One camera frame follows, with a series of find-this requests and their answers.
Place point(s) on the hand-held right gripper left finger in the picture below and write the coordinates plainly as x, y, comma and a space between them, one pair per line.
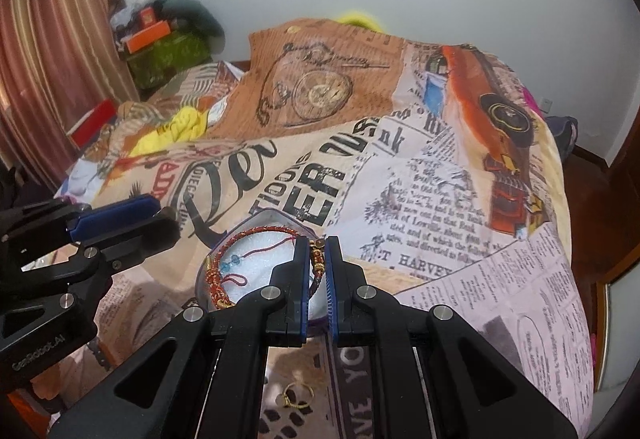
301, 291

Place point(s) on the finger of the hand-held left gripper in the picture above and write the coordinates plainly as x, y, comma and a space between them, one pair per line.
145, 236
115, 216

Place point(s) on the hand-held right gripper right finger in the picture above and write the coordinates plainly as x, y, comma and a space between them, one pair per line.
332, 301

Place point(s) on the clear plastic jewelry box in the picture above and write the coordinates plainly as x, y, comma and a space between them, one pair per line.
262, 266

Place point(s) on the red box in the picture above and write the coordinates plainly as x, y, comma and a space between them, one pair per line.
92, 121

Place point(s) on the yellow cloth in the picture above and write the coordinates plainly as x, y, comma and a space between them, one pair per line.
175, 129

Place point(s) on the newspaper printed blanket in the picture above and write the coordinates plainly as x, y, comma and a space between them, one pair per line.
400, 169

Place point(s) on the green bag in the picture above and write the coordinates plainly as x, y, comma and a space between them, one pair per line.
167, 61

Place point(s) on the long orange box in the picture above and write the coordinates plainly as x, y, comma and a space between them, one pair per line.
147, 38

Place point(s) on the striped pink curtain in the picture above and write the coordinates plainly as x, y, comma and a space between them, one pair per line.
50, 44

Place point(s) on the small orange box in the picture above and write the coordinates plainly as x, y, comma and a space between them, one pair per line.
146, 17

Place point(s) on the dark green cloth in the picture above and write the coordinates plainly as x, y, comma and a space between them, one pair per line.
195, 16

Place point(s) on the yellow pillow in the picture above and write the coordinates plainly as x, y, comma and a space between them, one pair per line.
360, 18

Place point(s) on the dark backpack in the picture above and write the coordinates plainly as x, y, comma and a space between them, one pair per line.
562, 136

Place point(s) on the white wall outlet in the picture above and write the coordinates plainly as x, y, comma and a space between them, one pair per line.
546, 106

